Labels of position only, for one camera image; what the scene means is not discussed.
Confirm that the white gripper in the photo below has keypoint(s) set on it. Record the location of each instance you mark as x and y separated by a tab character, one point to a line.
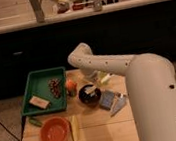
90	75

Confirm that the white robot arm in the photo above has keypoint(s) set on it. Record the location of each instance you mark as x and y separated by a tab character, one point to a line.
150	83

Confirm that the dark purple bowl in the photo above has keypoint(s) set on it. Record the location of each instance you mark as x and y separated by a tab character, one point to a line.
89	99

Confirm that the orange plastic bowl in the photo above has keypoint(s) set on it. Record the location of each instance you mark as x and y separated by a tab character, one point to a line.
55	129

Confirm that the orange carrot toy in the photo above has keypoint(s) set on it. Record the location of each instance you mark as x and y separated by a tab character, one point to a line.
71	87

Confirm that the blue sponge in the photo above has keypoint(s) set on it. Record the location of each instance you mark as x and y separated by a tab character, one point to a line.
106	99

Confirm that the bunch of dark grapes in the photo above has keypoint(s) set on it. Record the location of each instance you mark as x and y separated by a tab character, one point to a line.
55	87

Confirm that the grey metal spatula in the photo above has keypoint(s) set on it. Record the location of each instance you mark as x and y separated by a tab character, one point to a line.
119	104

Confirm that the yellow corn cob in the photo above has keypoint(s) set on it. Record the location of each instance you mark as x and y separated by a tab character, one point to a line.
74	128

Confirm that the green plastic tray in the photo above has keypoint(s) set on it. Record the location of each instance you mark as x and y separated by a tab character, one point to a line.
37	85

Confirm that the beige sponge block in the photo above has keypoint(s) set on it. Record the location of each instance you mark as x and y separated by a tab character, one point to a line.
39	102

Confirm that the green cucumber piece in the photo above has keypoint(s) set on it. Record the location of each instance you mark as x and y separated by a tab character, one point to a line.
35	122

